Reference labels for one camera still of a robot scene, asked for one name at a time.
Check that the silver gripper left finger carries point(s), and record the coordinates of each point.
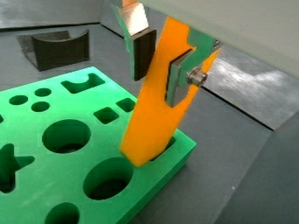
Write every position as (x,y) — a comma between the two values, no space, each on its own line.
(140,35)

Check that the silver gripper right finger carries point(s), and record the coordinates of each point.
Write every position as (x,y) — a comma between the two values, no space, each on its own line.
(186,67)

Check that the yellow rectangular block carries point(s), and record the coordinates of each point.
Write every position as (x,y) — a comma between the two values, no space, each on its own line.
(156,119)

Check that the black curved fixture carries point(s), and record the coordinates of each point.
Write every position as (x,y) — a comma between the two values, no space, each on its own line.
(55,49)

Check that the green foam shape board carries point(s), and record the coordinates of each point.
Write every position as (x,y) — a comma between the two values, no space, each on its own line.
(63,172)

